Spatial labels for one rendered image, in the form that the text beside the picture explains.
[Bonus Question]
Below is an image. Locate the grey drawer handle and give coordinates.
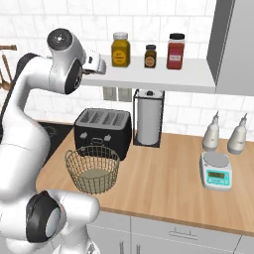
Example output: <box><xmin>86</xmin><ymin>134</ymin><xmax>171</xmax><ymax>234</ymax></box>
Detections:
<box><xmin>169</xmin><ymin>228</ymin><xmax>199</xmax><ymax>241</ymax></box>

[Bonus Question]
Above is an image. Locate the white dispenser bottle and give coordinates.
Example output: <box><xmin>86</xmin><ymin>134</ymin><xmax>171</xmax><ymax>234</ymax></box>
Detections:
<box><xmin>201</xmin><ymin>110</ymin><xmax>221</xmax><ymax>153</ymax></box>
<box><xmin>226</xmin><ymin>112</ymin><xmax>249</xmax><ymax>156</ymax></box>

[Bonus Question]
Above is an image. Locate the grey wall outlet plate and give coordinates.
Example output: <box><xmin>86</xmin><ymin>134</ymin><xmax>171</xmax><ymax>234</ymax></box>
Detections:
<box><xmin>102</xmin><ymin>86</ymin><xmax>118</xmax><ymax>101</ymax></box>
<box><xmin>117</xmin><ymin>86</ymin><xmax>134</xmax><ymax>103</ymax></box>

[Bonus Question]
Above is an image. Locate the dark sink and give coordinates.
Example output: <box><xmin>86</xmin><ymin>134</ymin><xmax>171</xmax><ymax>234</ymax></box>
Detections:
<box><xmin>37</xmin><ymin>121</ymin><xmax>75</xmax><ymax>161</ymax></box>

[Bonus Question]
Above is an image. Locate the white paper towel roll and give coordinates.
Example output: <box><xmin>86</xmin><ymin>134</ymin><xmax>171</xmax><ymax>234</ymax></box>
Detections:
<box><xmin>136</xmin><ymin>89</ymin><xmax>163</xmax><ymax>147</ymax></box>

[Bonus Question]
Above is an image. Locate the small brown spice jar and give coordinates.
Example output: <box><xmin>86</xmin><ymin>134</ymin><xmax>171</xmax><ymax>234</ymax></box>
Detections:
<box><xmin>143</xmin><ymin>44</ymin><xmax>158</xmax><ymax>69</ymax></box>

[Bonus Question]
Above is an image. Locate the grey cupboard door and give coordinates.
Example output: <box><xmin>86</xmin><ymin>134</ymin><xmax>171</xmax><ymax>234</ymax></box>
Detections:
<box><xmin>86</xmin><ymin>210</ymin><xmax>132</xmax><ymax>254</ymax></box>

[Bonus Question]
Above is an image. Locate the white wall shelf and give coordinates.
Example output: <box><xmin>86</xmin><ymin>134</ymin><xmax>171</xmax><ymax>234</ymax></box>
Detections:
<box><xmin>80</xmin><ymin>54</ymin><xmax>218</xmax><ymax>94</ymax></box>

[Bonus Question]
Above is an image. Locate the grey cabinet door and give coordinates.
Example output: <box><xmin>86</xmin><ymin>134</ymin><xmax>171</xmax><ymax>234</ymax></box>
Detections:
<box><xmin>215</xmin><ymin>0</ymin><xmax>254</xmax><ymax>97</ymax></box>

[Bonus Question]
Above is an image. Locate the red jar with black lid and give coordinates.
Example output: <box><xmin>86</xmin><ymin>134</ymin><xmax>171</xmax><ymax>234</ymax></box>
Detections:
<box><xmin>166</xmin><ymin>33</ymin><xmax>187</xmax><ymax>70</ymax></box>

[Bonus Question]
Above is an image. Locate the grey drawer front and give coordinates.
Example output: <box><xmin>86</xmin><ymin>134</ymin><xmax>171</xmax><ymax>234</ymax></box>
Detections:
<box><xmin>235</xmin><ymin>233</ymin><xmax>254</xmax><ymax>254</ymax></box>
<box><xmin>130</xmin><ymin>215</ymin><xmax>243</xmax><ymax>254</ymax></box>

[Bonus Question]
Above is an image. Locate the black toaster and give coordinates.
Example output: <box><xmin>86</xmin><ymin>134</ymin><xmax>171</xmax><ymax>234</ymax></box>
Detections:
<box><xmin>73</xmin><ymin>107</ymin><xmax>134</xmax><ymax>163</ymax></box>

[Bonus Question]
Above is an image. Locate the grey wall cabinet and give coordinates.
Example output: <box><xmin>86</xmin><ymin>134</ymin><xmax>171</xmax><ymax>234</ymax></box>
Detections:
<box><xmin>205</xmin><ymin>0</ymin><xmax>254</xmax><ymax>97</ymax></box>

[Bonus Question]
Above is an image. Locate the yellow jar with white lid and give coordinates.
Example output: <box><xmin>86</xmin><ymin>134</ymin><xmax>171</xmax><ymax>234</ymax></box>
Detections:
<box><xmin>110</xmin><ymin>31</ymin><xmax>132</xmax><ymax>68</ymax></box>

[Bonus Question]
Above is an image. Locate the bronze tap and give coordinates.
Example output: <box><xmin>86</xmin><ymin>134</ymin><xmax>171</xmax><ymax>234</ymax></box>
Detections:
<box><xmin>0</xmin><ymin>44</ymin><xmax>19</xmax><ymax>92</ymax></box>

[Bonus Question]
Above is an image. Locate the black paper towel holder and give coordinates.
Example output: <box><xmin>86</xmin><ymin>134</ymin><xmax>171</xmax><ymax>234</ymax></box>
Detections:
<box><xmin>132</xmin><ymin>88</ymin><xmax>166</xmax><ymax>149</ymax></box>

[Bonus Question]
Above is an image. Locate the wire basket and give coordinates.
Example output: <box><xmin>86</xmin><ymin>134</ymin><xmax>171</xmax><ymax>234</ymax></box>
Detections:
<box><xmin>63</xmin><ymin>145</ymin><xmax>121</xmax><ymax>195</ymax></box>

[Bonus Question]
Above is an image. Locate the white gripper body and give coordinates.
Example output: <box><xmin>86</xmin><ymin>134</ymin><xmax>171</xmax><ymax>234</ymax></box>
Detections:
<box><xmin>81</xmin><ymin>58</ymin><xmax>108</xmax><ymax>75</ymax></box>

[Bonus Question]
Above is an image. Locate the grey kitchen scale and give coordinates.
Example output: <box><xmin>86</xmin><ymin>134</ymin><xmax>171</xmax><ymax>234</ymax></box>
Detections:
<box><xmin>198</xmin><ymin>151</ymin><xmax>233</xmax><ymax>192</ymax></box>

